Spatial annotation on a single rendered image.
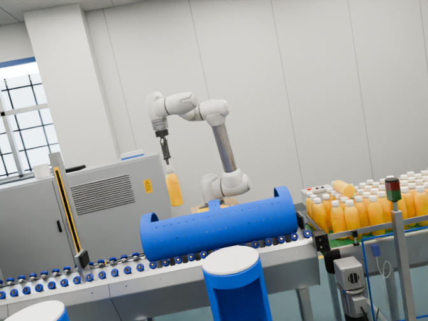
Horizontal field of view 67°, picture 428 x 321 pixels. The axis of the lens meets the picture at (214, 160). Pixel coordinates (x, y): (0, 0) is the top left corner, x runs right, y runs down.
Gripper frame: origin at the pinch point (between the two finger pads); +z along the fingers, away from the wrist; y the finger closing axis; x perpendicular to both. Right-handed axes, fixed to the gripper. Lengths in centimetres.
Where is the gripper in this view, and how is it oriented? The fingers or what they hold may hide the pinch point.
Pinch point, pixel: (169, 164)
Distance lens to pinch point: 188.8
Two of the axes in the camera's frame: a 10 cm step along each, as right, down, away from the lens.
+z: 2.0, 9.7, 1.1
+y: 0.2, 1.1, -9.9
